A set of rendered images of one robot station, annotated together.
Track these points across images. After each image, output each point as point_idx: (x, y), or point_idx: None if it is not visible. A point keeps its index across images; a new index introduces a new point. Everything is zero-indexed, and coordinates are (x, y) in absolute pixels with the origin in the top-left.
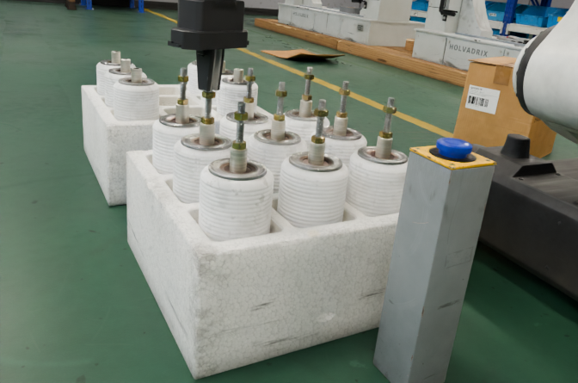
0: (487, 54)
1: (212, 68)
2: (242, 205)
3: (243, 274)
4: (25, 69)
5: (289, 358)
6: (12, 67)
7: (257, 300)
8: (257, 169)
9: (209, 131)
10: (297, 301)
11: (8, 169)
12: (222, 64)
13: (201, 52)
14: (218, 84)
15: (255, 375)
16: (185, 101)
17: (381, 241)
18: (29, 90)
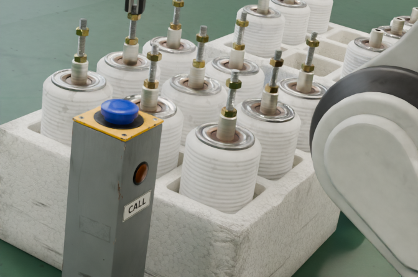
0: None
1: None
2: (49, 106)
3: (26, 164)
4: None
5: (58, 274)
6: None
7: (37, 197)
8: (84, 86)
9: (125, 50)
10: None
11: None
12: None
13: None
14: (137, 8)
15: (22, 262)
16: (173, 25)
17: (153, 214)
18: (355, 17)
